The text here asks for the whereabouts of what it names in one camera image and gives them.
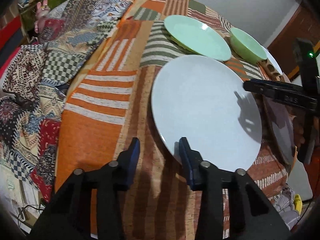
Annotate large white plate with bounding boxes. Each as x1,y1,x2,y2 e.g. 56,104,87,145
151,55,262,172

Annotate small green plate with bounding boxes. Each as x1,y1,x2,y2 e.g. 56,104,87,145
164,15,232,62

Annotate white bowl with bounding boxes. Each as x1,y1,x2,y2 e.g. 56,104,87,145
263,47,283,75

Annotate green bowl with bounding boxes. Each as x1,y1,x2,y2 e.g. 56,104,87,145
230,27,267,64

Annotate striped patchwork tablecloth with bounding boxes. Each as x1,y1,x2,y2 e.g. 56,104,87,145
53,0,290,240

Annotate patterned patchwork blanket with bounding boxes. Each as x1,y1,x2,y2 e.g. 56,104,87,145
1,0,132,202

